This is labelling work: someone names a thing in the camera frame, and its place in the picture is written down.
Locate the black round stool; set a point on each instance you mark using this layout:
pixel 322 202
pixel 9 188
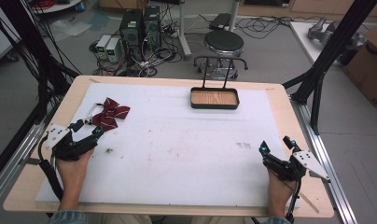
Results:
pixel 224 43

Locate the white table leg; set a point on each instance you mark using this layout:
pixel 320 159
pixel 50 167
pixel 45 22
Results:
pixel 234 14
pixel 184 31

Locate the black metal frame post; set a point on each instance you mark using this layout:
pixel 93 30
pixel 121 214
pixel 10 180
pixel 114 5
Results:
pixel 329 53
pixel 31 43

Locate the grey machine part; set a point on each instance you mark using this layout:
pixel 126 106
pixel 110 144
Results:
pixel 332 32

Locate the aluminium rail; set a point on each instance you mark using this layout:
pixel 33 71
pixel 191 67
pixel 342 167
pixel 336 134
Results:
pixel 12 161
pixel 325 161

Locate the white power supply unit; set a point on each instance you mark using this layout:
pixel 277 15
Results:
pixel 102 45
pixel 113 49

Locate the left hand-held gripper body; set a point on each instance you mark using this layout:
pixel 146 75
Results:
pixel 72 148

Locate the black computer tower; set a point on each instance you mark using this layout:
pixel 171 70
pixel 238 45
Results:
pixel 152 28
pixel 131 31

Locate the clear plastic sheet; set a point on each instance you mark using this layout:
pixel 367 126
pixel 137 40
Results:
pixel 70 28

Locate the person's left hand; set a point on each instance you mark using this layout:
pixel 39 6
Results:
pixel 74 171

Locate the person's right hand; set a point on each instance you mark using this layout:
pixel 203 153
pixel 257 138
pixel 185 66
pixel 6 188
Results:
pixel 278 186

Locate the round white table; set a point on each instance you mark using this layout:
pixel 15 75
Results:
pixel 54 5

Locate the white foam mat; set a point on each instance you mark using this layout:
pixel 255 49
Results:
pixel 183 149

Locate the brown cardboard box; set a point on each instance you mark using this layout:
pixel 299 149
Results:
pixel 368 65

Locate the white floor board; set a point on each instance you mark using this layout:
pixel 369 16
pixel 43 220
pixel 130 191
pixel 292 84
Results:
pixel 304 40

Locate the dark red striped bow tie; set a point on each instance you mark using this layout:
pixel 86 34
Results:
pixel 110 115

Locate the black stand with wooden tray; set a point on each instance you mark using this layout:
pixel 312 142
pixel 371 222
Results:
pixel 214 98

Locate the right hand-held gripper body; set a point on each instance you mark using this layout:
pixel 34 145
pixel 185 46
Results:
pixel 297 163

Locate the black flat box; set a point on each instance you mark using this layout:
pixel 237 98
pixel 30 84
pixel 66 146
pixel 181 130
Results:
pixel 220 21

